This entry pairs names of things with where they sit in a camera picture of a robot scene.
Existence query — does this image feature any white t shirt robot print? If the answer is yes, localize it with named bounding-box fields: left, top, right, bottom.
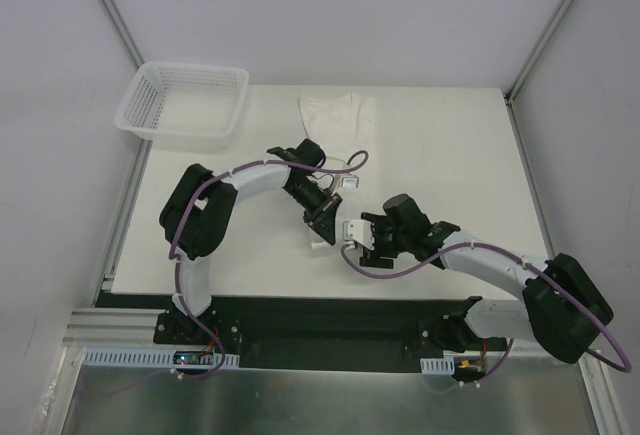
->
left=298, top=93, right=381, bottom=246

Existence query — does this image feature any aluminium frame rail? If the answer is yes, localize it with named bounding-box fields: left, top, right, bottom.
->
left=63, top=297, right=599, bottom=373

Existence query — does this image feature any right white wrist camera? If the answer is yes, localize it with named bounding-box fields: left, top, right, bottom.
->
left=342, top=219, right=375, bottom=250

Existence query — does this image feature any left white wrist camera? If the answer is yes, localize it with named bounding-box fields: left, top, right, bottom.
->
left=339, top=174, right=359, bottom=189

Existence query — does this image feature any slotted cable duct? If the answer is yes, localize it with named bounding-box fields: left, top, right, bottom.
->
left=84, top=348, right=240, bottom=370
left=420, top=356, right=455, bottom=376

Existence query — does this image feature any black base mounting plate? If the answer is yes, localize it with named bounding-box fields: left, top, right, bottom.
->
left=97, top=293, right=508, bottom=374

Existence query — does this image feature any white perforated plastic basket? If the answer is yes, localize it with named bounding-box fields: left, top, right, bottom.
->
left=114, top=61, right=250, bottom=153

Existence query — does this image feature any left slotted cable duct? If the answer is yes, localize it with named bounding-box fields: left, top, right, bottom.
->
left=84, top=348, right=240, bottom=370

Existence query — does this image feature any right slotted cable duct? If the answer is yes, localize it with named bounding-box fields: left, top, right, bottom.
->
left=420, top=356, right=455, bottom=376

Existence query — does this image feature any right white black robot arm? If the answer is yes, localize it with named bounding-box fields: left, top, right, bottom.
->
left=344, top=194, right=614, bottom=363

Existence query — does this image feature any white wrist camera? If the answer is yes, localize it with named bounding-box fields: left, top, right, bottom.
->
left=339, top=174, right=359, bottom=189
left=342, top=219, right=375, bottom=250

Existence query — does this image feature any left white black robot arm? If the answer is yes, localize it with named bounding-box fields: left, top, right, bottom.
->
left=159, top=139, right=348, bottom=344

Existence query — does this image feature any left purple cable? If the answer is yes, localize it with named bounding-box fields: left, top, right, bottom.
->
left=167, top=150, right=372, bottom=396

